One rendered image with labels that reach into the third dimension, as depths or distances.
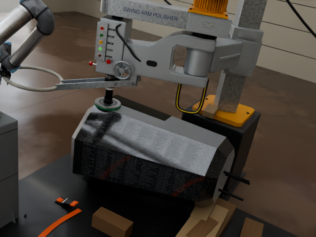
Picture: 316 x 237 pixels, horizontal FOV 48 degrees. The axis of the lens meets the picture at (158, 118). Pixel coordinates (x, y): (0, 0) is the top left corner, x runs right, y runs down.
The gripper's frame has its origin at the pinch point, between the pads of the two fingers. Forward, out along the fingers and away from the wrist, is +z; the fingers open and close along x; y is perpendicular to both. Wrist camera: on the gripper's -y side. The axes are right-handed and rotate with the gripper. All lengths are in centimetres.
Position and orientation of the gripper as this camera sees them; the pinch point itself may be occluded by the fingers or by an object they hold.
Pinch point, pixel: (3, 82)
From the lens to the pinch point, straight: 317.2
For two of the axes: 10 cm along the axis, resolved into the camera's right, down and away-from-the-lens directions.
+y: 3.5, 5.0, -8.0
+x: 9.1, 0.2, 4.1
